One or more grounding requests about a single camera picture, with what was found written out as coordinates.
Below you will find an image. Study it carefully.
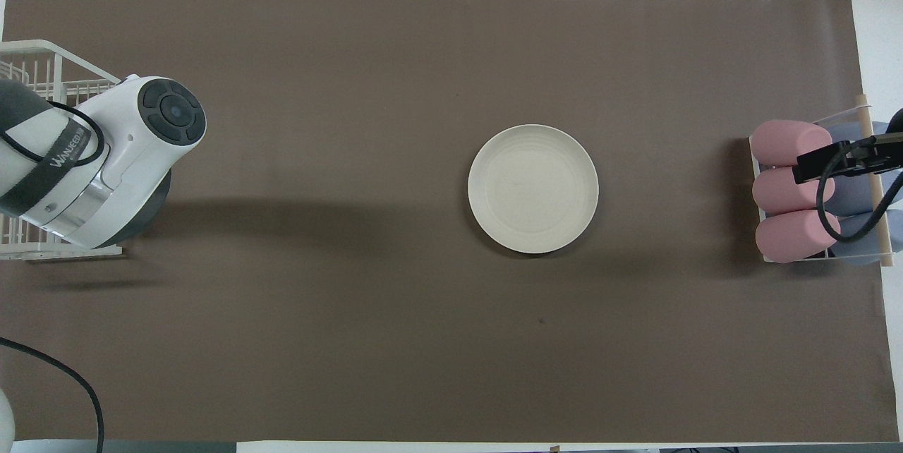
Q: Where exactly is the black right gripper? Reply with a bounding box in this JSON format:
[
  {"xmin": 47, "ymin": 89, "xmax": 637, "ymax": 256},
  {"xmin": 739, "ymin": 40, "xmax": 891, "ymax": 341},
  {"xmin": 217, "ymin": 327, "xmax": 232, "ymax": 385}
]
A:
[{"xmin": 794, "ymin": 132, "xmax": 903, "ymax": 186}]

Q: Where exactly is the cream round plate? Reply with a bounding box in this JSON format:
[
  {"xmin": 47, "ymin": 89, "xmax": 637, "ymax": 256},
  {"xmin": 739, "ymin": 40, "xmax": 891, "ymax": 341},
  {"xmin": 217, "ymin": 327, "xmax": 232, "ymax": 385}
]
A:
[{"xmin": 467, "ymin": 124, "xmax": 600, "ymax": 255}]

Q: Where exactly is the pink plastic cup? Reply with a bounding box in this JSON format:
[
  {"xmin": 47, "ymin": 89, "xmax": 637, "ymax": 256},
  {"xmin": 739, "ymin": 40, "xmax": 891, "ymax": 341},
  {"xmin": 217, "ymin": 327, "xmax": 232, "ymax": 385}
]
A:
[
  {"xmin": 752, "ymin": 166, "xmax": 837, "ymax": 216},
  {"xmin": 750, "ymin": 120, "xmax": 833, "ymax": 167},
  {"xmin": 755, "ymin": 210, "xmax": 842, "ymax": 264}
]

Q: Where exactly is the blue plastic cup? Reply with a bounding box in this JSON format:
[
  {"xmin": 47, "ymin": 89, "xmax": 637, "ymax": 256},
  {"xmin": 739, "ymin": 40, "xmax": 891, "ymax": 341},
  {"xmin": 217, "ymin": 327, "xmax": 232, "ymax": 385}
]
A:
[
  {"xmin": 825, "ymin": 121, "xmax": 890, "ymax": 150},
  {"xmin": 822, "ymin": 171, "xmax": 903, "ymax": 217},
  {"xmin": 836, "ymin": 210, "xmax": 903, "ymax": 267}
]

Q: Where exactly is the white cup holder rack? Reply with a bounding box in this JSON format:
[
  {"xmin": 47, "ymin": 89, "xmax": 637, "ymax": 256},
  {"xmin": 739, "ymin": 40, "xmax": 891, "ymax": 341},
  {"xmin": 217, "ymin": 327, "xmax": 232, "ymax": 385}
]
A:
[{"xmin": 748, "ymin": 93, "xmax": 897, "ymax": 269}]

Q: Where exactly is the brown table mat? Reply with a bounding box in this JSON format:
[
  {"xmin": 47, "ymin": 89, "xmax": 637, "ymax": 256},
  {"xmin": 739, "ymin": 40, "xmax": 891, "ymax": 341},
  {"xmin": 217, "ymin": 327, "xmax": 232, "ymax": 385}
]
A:
[{"xmin": 0, "ymin": 0, "xmax": 900, "ymax": 443}]

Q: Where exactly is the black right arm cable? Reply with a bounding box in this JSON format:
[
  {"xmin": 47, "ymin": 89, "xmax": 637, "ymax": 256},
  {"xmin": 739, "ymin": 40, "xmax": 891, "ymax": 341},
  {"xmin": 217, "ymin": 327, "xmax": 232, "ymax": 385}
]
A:
[{"xmin": 816, "ymin": 139, "xmax": 903, "ymax": 242}]

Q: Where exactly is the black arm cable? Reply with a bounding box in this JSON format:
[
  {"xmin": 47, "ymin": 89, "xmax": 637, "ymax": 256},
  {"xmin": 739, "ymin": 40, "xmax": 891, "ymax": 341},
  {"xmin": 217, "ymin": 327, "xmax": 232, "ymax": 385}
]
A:
[
  {"xmin": 816, "ymin": 139, "xmax": 903, "ymax": 242},
  {"xmin": 0, "ymin": 102, "xmax": 105, "ymax": 453}
]

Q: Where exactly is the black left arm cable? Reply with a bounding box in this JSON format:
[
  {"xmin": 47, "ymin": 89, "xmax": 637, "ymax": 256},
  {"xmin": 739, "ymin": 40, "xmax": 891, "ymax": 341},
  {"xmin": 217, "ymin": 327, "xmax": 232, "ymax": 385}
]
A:
[{"xmin": 0, "ymin": 102, "xmax": 105, "ymax": 453}]

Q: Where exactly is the white wire dish rack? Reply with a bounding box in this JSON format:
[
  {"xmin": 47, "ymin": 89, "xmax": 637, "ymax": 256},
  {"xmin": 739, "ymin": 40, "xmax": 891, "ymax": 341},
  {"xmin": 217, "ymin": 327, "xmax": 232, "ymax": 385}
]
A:
[{"xmin": 0, "ymin": 40, "xmax": 124, "ymax": 260}]

